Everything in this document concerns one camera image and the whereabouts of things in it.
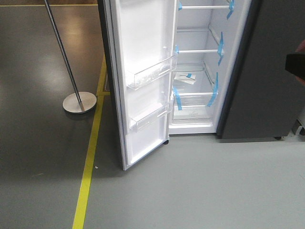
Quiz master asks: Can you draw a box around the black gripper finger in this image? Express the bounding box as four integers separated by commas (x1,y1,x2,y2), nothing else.
285,53,305,79

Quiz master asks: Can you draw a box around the red yellow apple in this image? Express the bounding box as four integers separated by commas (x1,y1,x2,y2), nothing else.
295,40,305,86

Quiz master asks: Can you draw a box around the open white fridge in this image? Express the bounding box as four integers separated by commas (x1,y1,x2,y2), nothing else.
169,0,251,135

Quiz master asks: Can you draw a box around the clear fridge crisper drawer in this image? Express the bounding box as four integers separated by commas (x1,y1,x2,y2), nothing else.
172,93,214,125

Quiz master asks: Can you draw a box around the white fridge door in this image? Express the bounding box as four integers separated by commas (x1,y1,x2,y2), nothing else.
98,0,178,170

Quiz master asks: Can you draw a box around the blue tape strip middle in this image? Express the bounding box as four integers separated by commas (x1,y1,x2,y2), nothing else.
217,32,224,66

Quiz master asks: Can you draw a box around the blue tape strip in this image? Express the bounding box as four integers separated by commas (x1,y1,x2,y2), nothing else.
207,72,219,107
226,0,235,20
217,32,224,66

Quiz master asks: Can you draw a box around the blue tape strip lower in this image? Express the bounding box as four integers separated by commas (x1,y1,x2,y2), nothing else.
207,72,219,107

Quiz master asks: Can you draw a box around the blue tape strip top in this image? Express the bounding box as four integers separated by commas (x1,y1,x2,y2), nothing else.
226,0,235,20

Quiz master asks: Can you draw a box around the white paper manual bag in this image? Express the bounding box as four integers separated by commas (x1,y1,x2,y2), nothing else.
174,73,196,85

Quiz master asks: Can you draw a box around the blue tape strip drawer left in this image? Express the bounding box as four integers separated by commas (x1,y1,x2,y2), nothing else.
173,86,183,111

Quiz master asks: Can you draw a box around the clear middle door bin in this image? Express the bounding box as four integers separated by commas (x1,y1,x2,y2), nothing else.
125,54,177,91

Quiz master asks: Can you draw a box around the clear door bin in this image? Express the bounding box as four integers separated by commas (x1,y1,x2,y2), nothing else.
129,100,173,132
125,54,177,91

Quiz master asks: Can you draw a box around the clear lower door bin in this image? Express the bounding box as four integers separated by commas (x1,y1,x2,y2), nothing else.
129,100,173,132

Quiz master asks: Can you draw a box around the yellow floor tape line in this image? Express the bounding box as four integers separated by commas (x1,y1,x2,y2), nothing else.
72,56,110,229

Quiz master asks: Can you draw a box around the silver floor stand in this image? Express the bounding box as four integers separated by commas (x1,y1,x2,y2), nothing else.
44,0,97,114

